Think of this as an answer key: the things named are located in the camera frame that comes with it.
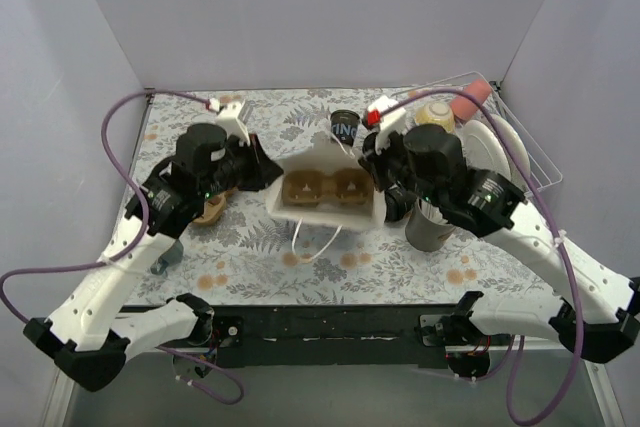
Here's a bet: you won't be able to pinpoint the single brown cup carrier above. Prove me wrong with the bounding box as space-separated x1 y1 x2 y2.
281 168 374 207

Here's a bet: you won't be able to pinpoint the black coffee cup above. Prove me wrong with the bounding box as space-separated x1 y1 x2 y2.
385 186 416 223
330 109 360 147

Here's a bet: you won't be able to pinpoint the light blue paper bag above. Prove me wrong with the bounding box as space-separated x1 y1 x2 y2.
265 132 386 250

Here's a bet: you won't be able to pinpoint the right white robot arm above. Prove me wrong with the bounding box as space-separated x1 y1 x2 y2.
358 124 639 364

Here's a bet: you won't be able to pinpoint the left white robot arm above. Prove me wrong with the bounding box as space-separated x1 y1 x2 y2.
23 123 283 392

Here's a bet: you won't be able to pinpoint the brown cardboard cup sleeves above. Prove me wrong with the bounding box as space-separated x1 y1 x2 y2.
192 191 231 227

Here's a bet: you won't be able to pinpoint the yellow patterned bowl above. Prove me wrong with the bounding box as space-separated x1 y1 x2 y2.
414 101 455 133

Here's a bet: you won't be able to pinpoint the front white plate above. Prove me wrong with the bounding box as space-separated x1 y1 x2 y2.
460 120 511 179

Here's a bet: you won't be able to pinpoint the pink plastic cup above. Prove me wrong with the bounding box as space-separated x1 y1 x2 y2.
450 79 492 122

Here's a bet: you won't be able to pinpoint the grey cup with straws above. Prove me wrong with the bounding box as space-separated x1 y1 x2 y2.
405 200 456 252

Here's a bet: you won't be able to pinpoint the white paper cup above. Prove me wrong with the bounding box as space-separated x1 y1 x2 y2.
149 240 184 276

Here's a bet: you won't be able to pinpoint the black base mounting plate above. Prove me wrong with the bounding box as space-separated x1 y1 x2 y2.
213 304 484 368

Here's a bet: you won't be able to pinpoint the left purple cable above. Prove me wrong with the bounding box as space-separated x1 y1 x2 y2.
0 90 245 406

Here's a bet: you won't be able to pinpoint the white wire dish rack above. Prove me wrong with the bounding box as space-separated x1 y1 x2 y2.
390 71 563 198

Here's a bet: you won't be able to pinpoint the aluminium frame rail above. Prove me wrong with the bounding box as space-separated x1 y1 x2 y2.
40 341 626 426

